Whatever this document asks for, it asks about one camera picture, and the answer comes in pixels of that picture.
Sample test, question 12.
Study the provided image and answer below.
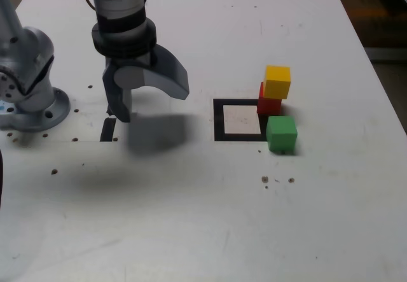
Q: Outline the red cube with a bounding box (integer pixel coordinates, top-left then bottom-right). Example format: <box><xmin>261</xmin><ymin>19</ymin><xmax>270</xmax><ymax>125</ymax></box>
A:
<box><xmin>256</xmin><ymin>81</ymin><xmax>283</xmax><ymax>116</ymax></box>

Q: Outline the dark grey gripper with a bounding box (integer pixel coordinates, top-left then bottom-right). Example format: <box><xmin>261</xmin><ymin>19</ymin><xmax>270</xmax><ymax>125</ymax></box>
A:
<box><xmin>102</xmin><ymin>44</ymin><xmax>191</xmax><ymax>123</ymax></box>

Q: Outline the black tape square outline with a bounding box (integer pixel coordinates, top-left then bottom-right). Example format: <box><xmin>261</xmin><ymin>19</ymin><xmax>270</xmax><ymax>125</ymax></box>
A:
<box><xmin>212</xmin><ymin>98</ymin><xmax>267</xmax><ymax>143</ymax></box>

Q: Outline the black cable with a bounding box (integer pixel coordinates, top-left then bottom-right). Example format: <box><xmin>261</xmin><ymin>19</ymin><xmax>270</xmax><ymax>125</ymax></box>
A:
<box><xmin>0</xmin><ymin>0</ymin><xmax>162</xmax><ymax>209</ymax></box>

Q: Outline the green cube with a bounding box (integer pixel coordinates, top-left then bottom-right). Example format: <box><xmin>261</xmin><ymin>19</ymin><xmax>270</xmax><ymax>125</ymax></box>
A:
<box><xmin>265</xmin><ymin>115</ymin><xmax>299</xmax><ymax>155</ymax></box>

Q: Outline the yellow cube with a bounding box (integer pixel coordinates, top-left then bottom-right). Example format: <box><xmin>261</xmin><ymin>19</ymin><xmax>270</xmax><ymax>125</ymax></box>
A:
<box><xmin>263</xmin><ymin>65</ymin><xmax>292</xmax><ymax>100</ymax></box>

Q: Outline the black tape strip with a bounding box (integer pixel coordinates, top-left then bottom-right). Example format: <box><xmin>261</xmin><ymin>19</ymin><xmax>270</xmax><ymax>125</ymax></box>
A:
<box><xmin>99</xmin><ymin>109</ymin><xmax>117</xmax><ymax>143</ymax></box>

